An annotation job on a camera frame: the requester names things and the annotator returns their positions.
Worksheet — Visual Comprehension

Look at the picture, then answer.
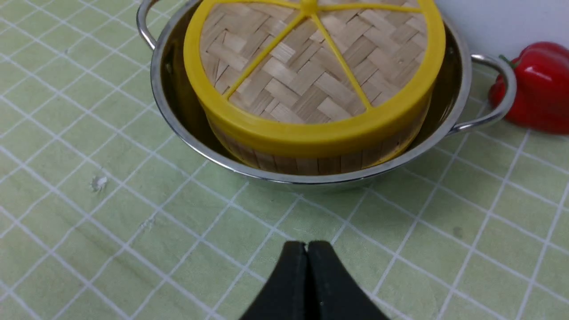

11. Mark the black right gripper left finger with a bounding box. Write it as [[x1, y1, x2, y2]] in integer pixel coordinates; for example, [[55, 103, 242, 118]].
[[240, 241, 308, 320]]

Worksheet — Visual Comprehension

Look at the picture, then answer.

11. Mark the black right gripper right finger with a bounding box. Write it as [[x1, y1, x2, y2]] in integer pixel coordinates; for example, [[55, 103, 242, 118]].
[[307, 241, 388, 320]]

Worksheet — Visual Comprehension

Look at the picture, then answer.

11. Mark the bamboo steamer basket yellow rim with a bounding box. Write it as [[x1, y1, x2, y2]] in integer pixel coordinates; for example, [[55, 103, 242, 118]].
[[209, 95, 432, 176]]

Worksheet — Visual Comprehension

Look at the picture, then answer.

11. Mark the woven bamboo steamer lid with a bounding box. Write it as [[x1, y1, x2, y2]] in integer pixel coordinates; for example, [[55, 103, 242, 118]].
[[183, 0, 446, 159]]

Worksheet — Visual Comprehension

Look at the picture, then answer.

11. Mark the green checkered tablecloth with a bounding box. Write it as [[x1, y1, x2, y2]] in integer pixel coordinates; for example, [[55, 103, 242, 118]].
[[0, 0, 568, 320]]

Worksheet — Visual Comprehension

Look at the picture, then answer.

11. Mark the red bell pepper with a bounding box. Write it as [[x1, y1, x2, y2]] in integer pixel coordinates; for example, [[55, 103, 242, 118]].
[[499, 42, 569, 136]]

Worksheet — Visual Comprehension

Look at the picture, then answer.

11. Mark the stainless steel two-handled pot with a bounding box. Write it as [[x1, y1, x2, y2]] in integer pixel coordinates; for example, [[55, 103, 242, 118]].
[[136, 0, 517, 192]]

